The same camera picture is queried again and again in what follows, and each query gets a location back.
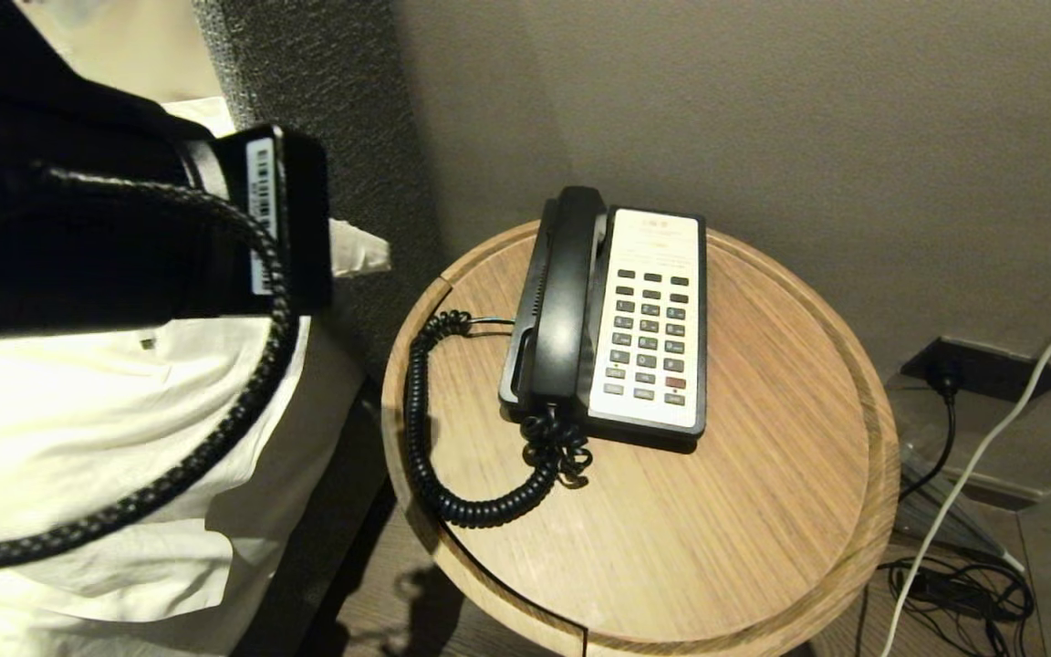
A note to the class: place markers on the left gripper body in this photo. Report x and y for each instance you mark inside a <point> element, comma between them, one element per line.
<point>302,219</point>

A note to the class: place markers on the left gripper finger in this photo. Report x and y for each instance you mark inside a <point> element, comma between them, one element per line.
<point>357,251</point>

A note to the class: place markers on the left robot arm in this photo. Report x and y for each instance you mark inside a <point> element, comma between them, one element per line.
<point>51,246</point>

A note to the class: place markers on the black phone handset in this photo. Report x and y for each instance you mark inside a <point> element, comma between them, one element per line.
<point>569,301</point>

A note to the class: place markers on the black and white desk phone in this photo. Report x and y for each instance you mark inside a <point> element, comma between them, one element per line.
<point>653,365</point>

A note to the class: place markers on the grey upholstered headboard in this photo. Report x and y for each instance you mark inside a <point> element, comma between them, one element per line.
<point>325,82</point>

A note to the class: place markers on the round wooden side table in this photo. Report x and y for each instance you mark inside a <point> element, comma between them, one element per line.
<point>717,529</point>

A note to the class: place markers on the black wall socket plate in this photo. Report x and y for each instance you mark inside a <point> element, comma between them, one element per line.
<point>1000,365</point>

